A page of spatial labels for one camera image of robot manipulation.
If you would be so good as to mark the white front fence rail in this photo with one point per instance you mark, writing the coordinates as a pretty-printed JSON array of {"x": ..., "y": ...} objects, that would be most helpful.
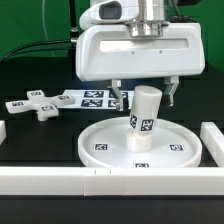
[{"x": 110, "y": 181}]

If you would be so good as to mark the white fence rail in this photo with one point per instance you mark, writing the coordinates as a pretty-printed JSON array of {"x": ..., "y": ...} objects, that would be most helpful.
[
  {"x": 213, "y": 139},
  {"x": 110, "y": 181},
  {"x": 2, "y": 131}
]

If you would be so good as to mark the white right fence rail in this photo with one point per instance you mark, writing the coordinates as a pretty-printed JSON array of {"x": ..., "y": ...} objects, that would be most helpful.
[{"x": 213, "y": 139}]

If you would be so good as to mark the white round table top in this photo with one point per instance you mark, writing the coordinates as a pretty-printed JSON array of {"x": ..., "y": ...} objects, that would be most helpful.
[{"x": 103, "y": 144}]

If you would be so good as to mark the white left fence rail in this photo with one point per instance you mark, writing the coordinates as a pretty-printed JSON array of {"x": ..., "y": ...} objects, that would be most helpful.
[{"x": 2, "y": 131}]

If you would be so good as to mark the white cross-shaped table base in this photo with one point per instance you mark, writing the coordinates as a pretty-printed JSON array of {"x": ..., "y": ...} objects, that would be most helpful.
[{"x": 45, "y": 107}]

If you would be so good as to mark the white marker sheet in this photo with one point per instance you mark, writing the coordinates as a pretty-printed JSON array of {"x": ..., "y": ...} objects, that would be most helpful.
[{"x": 91, "y": 99}]

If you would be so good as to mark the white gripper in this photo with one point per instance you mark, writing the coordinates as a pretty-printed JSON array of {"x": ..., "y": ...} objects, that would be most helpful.
[{"x": 107, "y": 52}]

